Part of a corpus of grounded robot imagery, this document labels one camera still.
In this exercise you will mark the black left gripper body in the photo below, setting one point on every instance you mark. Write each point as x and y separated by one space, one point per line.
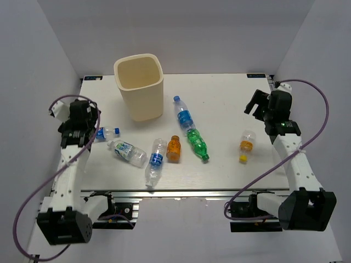
65 125

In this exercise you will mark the cream plastic bin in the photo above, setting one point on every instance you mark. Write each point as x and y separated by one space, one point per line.
139 79

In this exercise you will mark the small blue-cap bottle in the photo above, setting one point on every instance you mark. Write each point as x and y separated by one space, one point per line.
107 133

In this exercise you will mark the blue sticker corner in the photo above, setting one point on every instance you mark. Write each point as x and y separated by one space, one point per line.
93 78
255 75

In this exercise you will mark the crushed clear blue-label bottle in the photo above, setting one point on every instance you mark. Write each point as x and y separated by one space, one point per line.
154 168

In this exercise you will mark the clear green-label water bottle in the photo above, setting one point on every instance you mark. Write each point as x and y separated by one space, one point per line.
132 154

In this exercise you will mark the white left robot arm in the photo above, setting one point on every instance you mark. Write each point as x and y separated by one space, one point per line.
69 217

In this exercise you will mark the blue label water bottle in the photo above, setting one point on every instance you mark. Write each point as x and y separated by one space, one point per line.
183 115

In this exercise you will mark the small yellow-cap orange-label bottle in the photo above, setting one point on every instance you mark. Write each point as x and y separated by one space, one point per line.
247 141

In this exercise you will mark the blue sticker right corner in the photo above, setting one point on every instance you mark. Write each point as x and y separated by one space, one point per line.
255 75

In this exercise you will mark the blue sticker left corner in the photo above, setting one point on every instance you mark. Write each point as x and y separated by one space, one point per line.
93 78

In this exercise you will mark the orange juice bottle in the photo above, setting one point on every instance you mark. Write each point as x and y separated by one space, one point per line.
174 149

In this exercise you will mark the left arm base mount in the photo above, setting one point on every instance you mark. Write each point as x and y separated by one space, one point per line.
121 213

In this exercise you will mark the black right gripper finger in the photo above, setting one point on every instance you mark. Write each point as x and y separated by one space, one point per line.
259 98
260 111

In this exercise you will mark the aluminium table frame rail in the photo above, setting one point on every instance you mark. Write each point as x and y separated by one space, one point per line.
180 194

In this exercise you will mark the green plastic bottle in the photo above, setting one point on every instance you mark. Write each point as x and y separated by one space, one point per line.
197 143

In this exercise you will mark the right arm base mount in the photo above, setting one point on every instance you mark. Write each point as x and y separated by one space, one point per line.
249 218

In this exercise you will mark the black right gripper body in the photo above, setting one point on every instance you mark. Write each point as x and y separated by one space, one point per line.
267 115

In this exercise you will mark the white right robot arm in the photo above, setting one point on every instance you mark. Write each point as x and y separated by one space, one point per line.
308 207

